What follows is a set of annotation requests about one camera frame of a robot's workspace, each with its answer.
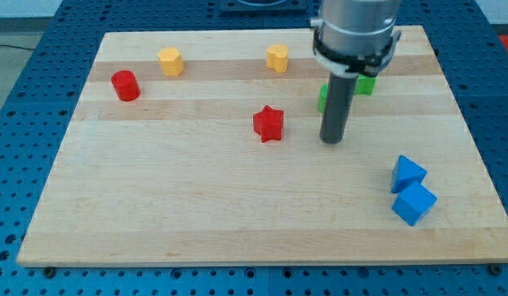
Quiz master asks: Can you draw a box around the red star block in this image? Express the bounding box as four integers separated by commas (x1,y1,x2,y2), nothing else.
253,105,284,143

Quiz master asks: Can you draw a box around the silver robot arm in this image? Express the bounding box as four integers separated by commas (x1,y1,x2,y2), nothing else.
310,0,401,79

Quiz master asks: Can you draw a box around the green star block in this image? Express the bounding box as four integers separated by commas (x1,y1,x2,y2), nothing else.
317,74,376,113

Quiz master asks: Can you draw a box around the wooden board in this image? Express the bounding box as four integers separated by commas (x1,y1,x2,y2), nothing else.
17,25,508,267

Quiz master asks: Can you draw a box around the yellow heart block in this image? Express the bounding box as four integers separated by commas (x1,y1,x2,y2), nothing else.
266,44,289,73

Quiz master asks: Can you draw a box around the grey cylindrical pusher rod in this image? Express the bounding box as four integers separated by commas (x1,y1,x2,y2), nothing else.
320,74,358,144

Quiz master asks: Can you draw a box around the yellow hexagon block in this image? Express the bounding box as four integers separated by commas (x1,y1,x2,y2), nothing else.
157,47,184,76

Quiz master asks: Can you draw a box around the red cylinder block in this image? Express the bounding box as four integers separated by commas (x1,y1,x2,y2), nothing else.
111,70,141,102

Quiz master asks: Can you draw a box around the blue triangle block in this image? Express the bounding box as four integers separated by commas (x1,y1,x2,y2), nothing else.
390,155,427,193

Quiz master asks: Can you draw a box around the blue cube block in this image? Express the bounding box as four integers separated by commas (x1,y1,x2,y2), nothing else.
391,182,437,226

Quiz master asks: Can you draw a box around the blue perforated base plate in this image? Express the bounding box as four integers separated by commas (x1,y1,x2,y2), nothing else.
0,0,508,295

